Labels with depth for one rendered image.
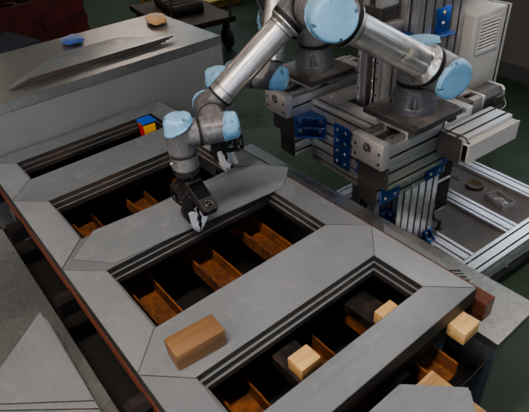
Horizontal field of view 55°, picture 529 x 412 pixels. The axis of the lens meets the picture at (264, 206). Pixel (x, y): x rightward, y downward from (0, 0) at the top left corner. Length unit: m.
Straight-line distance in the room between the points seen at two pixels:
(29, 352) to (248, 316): 0.56
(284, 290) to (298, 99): 0.90
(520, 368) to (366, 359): 1.28
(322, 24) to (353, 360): 0.76
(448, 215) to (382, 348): 1.56
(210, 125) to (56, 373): 0.70
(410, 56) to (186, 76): 1.25
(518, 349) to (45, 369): 1.82
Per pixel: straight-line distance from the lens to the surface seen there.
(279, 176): 1.68
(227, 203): 1.58
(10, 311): 1.62
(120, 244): 1.51
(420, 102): 1.66
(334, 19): 1.27
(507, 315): 1.56
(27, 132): 2.19
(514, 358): 2.38
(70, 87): 2.19
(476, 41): 2.05
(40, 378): 1.36
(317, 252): 1.38
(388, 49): 1.39
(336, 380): 1.11
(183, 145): 1.31
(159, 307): 1.55
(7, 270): 1.76
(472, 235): 2.56
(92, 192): 1.83
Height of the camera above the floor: 1.78
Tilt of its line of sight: 36 degrees down
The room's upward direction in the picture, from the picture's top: 5 degrees counter-clockwise
